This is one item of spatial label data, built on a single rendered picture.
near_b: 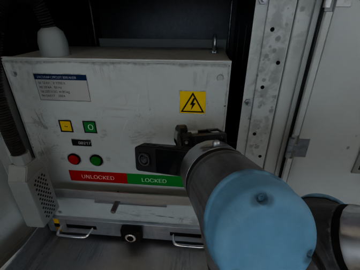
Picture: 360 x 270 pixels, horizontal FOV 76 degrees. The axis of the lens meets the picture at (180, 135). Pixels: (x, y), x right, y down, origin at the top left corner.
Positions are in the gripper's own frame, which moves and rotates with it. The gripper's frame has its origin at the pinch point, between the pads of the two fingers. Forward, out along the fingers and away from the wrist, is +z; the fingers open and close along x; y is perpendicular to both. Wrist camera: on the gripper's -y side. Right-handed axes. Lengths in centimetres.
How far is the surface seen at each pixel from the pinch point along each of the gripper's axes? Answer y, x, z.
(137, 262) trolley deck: -11.8, -37.2, 6.3
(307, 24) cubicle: 23.9, 21.8, -10.0
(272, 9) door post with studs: 17.5, 24.6, -9.0
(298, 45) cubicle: 23.2, 18.3, -8.9
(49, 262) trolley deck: -37, -36, 11
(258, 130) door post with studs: 18.8, 0.9, -3.0
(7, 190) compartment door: -48, -16, 18
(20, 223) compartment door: -48, -29, 21
